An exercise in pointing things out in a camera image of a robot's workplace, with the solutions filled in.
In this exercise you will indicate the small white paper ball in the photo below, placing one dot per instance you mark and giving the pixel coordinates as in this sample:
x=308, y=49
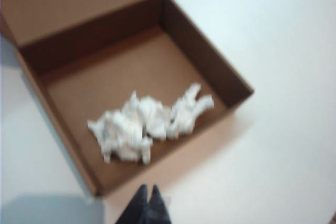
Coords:
x=187, y=113

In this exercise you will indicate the large white paper ball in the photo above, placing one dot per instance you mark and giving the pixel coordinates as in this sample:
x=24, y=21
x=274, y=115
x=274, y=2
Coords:
x=126, y=127

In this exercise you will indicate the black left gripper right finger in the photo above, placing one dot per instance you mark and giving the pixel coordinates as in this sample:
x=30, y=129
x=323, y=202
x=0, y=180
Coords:
x=158, y=208

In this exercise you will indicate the brown cardboard box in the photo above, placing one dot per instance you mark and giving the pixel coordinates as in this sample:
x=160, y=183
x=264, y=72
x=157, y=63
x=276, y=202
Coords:
x=118, y=58

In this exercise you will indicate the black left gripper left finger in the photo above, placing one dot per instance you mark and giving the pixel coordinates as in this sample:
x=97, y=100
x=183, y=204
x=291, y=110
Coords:
x=134, y=208

